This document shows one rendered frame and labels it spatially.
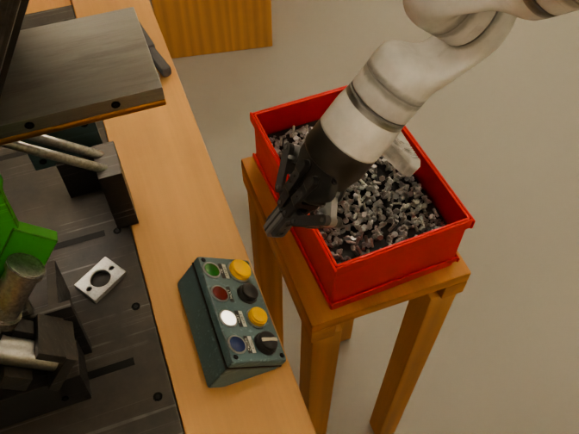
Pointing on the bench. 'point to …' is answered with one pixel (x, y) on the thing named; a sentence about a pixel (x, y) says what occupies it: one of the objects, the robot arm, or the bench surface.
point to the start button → (239, 269)
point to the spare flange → (102, 286)
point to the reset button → (258, 316)
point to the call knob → (267, 342)
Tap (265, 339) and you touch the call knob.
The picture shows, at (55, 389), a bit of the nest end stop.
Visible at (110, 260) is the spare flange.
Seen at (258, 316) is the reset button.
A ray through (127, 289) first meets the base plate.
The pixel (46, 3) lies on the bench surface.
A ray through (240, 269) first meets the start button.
